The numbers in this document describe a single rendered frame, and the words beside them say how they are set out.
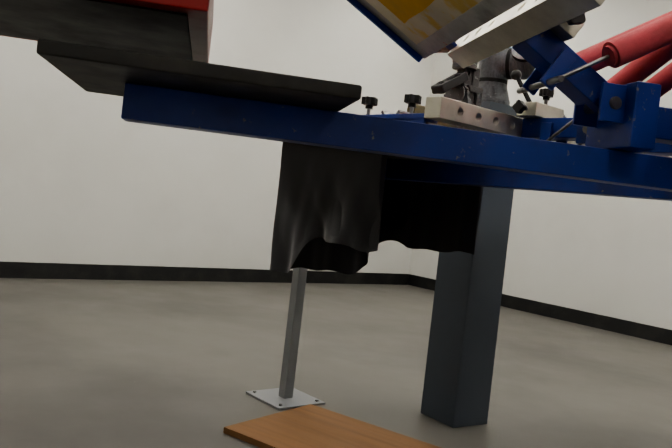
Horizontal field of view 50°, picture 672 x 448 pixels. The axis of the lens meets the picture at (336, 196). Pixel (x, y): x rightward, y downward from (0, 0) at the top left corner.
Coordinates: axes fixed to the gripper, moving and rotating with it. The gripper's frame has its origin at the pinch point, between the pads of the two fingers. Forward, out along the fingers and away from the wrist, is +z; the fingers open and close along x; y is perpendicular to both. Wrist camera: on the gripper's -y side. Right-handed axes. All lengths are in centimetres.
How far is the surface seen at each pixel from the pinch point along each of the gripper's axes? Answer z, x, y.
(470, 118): 0.1, -25.6, -23.3
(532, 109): -4.8, -30.7, -6.2
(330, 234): 33.4, 23.2, -21.5
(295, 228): 33, 40, -22
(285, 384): 95, 77, 10
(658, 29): -14, -74, -33
